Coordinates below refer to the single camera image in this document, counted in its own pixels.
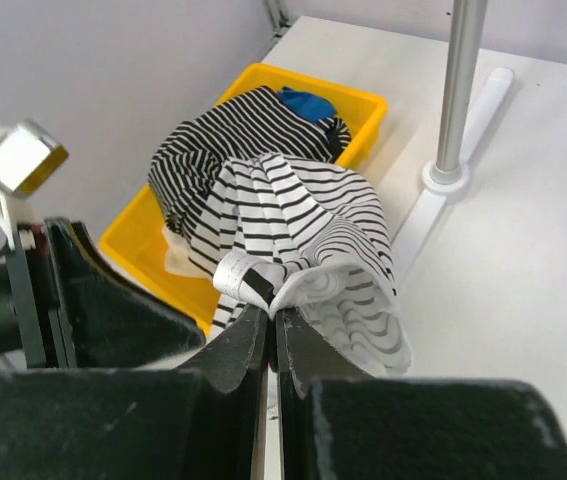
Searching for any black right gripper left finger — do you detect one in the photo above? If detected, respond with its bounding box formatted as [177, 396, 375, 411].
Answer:
[0, 307, 268, 479]

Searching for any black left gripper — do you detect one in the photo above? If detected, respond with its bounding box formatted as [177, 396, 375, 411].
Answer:
[0, 218, 205, 368]

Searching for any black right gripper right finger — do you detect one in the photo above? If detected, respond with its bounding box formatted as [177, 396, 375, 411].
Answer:
[275, 310, 567, 479]

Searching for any white black striped tank top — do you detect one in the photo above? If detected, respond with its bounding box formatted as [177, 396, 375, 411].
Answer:
[178, 153, 411, 376]

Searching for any yellow plastic bin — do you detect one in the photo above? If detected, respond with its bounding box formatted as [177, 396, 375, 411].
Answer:
[100, 64, 394, 338]

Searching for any dark striped garment in bin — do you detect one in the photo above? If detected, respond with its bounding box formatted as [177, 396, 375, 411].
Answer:
[148, 85, 352, 239]

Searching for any blue garment in bin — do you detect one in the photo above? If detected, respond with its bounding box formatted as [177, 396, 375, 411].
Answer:
[277, 87, 337, 123]

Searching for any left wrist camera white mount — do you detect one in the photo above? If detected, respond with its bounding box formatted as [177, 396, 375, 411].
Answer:
[0, 119, 69, 249]

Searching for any white garment rack frame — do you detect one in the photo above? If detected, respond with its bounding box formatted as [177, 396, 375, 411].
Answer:
[392, 0, 515, 286]

